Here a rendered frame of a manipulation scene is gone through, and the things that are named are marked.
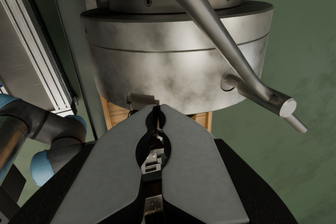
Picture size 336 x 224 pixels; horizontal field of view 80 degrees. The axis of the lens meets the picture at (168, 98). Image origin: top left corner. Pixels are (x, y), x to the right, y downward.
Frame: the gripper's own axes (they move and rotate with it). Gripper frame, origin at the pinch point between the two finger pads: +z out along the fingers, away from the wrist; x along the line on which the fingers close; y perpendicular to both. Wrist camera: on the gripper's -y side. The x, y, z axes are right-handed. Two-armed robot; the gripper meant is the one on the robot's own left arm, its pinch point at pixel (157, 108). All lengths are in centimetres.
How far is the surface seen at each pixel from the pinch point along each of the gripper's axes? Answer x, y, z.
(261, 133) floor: 99, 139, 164
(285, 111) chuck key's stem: 11.9, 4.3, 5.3
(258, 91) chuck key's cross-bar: 9.2, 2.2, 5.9
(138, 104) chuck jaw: -3.8, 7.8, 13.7
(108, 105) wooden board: -18, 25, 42
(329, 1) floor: 136, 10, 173
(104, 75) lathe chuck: -8.6, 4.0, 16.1
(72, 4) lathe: -35, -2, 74
